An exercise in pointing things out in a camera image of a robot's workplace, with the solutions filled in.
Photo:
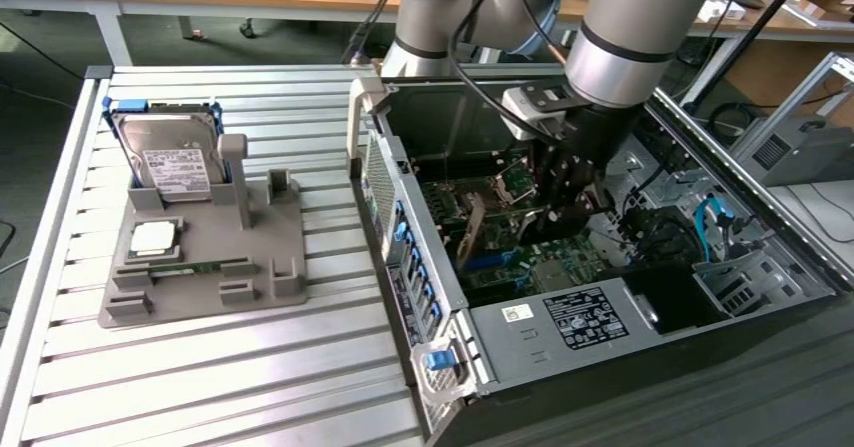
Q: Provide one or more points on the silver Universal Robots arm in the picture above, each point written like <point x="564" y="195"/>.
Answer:
<point x="627" y="42"/>

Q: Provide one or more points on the silver CPU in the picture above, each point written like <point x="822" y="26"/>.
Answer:
<point x="155" y="239"/>

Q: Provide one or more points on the aluminium profile frame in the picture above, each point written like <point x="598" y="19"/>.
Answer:
<point x="830" y="72"/>

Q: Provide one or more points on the blue expansion slot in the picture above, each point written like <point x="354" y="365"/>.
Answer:
<point x="494" y="262"/>

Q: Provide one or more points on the CPU socket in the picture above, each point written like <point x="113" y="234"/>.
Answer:
<point x="474" y="194"/>

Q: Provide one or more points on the Nvidia graphics card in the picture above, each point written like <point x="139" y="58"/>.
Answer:
<point x="500" y="234"/>

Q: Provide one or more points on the grey plastic parts rack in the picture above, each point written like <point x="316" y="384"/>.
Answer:
<point x="214" y="292"/>

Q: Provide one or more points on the silver chipset heatsink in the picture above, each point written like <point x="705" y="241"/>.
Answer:
<point x="555" y="274"/>

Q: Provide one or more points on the blue case latch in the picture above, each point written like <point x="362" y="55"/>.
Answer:
<point x="438" y="359"/>

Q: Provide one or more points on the open metal socket cover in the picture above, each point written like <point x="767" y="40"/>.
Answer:
<point x="516" y="179"/>

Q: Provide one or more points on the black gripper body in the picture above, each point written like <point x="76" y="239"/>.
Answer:
<point x="607" y="132"/>

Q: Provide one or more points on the green motherboard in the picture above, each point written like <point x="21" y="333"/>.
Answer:
<point x="567" y="263"/>

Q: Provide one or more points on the small white box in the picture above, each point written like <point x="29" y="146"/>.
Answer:
<point x="723" y="12"/>

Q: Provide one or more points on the grey power supply unit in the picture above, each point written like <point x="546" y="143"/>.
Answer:
<point x="520" y="342"/>

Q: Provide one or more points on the black caster wheel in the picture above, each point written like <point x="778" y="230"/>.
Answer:
<point x="248" y="28"/>

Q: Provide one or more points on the grey computer tower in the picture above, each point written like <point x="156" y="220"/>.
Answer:
<point x="801" y="157"/>

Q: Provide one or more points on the green RAM stick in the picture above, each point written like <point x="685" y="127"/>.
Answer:
<point x="194" y="268"/>

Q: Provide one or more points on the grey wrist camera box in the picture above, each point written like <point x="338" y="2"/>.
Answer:
<point x="534" y="104"/>

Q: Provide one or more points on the black stand pole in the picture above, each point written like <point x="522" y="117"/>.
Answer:
<point x="754" y="29"/>

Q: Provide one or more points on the open grey PC case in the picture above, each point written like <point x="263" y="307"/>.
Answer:
<point x="379" y="182"/>

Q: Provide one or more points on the perforated steel disk bay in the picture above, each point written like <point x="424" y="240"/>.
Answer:
<point x="650" y="187"/>

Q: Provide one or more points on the hard disk in blue carrier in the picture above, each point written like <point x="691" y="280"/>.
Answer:
<point x="174" y="162"/>

